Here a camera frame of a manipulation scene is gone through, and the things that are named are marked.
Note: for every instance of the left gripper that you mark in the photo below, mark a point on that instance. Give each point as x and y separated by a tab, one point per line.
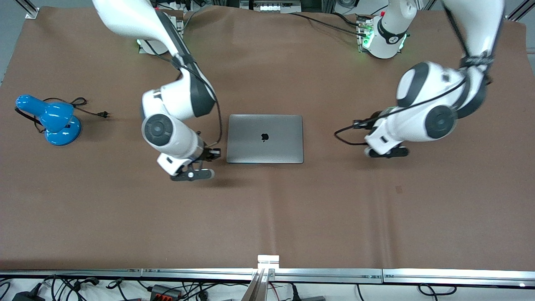
373	120

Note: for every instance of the aluminium edge rail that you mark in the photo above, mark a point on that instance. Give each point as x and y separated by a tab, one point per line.
71	272
459	276
200	274

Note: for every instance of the brown table mat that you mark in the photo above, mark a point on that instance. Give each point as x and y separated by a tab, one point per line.
267	209

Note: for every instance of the grey terminal block orange levers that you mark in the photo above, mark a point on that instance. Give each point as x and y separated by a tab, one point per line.
166	291

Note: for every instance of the black plug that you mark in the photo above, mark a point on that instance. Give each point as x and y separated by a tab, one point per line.
295	293

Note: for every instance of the blue desk lamp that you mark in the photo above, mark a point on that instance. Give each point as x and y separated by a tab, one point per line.
58	123

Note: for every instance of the aluminium corner profile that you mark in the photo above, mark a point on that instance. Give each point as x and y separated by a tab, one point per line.
29	9

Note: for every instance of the aluminium camera mount bar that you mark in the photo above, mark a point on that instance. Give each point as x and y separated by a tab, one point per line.
257	288

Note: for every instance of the black power adapter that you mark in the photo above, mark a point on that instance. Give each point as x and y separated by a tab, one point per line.
27	296

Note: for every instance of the grey power strip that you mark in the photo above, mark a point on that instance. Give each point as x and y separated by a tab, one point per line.
271	6

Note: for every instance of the small black connector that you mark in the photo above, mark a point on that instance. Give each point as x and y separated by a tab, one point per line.
115	284

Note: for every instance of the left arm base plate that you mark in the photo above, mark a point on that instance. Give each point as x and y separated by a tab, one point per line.
362	33

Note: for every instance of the grey laptop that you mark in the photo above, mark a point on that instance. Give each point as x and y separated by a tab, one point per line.
265	138

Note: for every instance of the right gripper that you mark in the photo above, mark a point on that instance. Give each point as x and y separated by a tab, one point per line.
206	154

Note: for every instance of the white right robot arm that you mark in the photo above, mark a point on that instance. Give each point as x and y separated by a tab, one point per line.
175	98

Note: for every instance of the shiny metal mount plate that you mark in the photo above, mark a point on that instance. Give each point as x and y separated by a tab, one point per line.
268	261

